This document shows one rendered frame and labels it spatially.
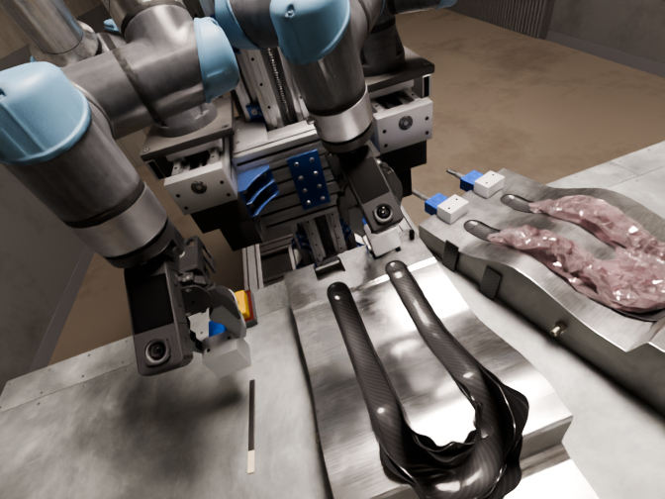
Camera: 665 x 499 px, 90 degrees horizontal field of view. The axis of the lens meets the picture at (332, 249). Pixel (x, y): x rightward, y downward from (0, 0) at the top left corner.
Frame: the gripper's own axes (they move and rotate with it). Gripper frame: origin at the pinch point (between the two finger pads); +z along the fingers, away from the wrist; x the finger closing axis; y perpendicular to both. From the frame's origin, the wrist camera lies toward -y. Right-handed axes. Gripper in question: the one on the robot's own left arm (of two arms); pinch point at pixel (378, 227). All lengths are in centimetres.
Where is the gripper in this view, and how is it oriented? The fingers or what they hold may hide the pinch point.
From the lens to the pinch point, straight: 58.1
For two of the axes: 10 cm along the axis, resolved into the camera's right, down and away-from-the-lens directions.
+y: -3.2, -7.3, 6.0
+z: 2.9, 5.3, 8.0
